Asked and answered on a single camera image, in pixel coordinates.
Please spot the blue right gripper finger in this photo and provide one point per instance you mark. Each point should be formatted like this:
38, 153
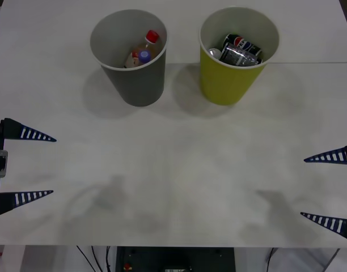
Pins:
335, 156
332, 224

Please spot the clear bottle with purple cap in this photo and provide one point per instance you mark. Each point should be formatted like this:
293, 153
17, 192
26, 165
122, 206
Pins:
144, 56

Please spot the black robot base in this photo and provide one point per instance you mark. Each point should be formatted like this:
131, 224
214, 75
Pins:
176, 259

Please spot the yellow-green plastic waste bin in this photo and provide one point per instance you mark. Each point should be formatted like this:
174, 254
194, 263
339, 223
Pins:
224, 82

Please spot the crushed silver can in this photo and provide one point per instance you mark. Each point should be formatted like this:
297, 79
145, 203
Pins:
236, 56

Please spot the grey plastic waste bin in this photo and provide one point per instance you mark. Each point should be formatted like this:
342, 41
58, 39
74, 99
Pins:
139, 82

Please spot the black can with round logo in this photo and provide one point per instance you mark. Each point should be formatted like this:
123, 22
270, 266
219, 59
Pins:
243, 42

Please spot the red-capped bottle with amber drink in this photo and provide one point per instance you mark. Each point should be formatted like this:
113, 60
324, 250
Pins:
152, 38

